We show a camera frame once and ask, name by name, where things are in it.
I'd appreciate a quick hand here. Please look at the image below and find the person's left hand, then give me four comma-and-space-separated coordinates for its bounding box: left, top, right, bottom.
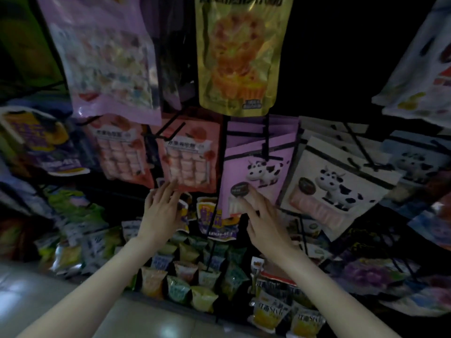
137, 179, 187, 247

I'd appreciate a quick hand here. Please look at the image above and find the person's right hand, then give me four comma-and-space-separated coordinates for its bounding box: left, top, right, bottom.
236, 183, 297, 261

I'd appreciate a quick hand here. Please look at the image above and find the blue yellow curvy snack bag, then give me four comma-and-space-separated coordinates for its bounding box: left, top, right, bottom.
196, 197, 244, 242
172, 193, 194, 233
0, 109, 91, 177

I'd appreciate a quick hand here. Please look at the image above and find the red sliced snack bag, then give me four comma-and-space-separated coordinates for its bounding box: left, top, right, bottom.
88, 116, 156, 189
155, 116, 223, 194

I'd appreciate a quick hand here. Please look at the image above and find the row of pale green pouches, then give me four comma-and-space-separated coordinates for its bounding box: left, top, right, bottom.
35, 218, 251, 314

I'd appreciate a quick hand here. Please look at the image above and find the row of small yellow pouches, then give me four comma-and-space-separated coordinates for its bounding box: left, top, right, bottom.
248, 288, 327, 338

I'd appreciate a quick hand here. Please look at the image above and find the purple grape jelly bag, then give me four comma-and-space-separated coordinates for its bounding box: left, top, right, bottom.
338, 258, 403, 296

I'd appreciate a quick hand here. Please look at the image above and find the gold egg tart candy bag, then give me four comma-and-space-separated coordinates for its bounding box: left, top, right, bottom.
195, 0, 295, 117

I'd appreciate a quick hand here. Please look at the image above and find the green dried mango packet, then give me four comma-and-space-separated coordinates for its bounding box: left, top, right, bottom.
0, 0, 64, 89

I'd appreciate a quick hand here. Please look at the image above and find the White Rabbit candy bag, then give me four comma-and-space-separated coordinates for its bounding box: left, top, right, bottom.
372, 0, 451, 110

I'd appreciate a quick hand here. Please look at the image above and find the person's left forearm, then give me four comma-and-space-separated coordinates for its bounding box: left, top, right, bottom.
17, 236, 166, 338

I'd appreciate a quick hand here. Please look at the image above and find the person's right forearm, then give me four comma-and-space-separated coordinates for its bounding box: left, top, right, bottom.
271, 246, 403, 338

